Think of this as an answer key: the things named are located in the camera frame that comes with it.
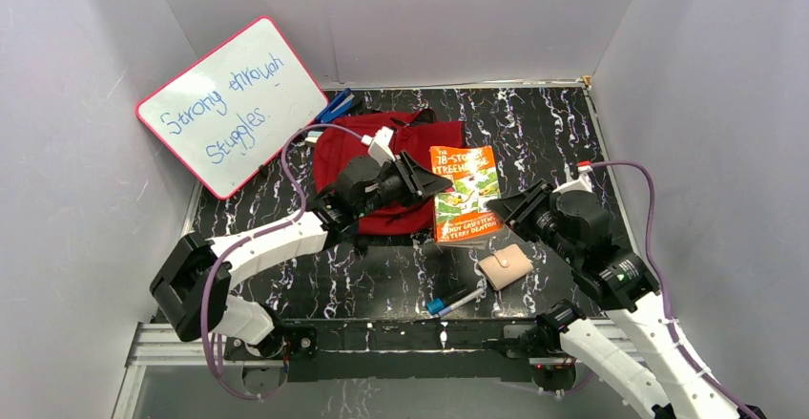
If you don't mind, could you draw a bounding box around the black marker blue cap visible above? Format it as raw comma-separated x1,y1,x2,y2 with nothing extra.
425,285,471,315

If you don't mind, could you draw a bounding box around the orange Treehouse book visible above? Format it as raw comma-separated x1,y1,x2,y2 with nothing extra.
430,145,505,248

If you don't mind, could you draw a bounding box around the white pen blue cap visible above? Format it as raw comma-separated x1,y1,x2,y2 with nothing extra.
438,288,486,318

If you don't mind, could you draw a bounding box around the blue stapler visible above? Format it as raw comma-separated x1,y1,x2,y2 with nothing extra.
304,88,355,146

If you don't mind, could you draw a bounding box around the white board pink frame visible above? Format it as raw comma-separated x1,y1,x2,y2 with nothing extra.
135,16,328,199

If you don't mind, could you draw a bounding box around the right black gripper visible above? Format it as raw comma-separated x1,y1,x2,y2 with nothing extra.
487,178,581,266

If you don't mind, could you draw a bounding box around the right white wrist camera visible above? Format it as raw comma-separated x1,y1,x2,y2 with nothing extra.
554,161,593,194

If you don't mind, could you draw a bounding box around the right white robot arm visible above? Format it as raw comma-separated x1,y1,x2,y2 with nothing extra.
487,181,764,418

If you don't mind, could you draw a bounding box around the red student backpack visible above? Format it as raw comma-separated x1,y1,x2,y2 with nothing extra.
312,109,465,236

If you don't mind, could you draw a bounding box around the beige small wallet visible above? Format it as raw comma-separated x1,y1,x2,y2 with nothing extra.
478,243,534,291

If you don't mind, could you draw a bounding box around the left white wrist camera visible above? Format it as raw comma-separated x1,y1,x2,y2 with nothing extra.
361,127,396,166

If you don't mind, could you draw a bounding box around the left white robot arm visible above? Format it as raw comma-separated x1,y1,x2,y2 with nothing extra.
150,153,452,358

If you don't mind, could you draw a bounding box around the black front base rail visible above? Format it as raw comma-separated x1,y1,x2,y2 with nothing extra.
289,318,550,383

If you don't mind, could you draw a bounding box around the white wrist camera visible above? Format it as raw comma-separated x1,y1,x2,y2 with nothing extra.
554,161,593,194
361,127,396,166

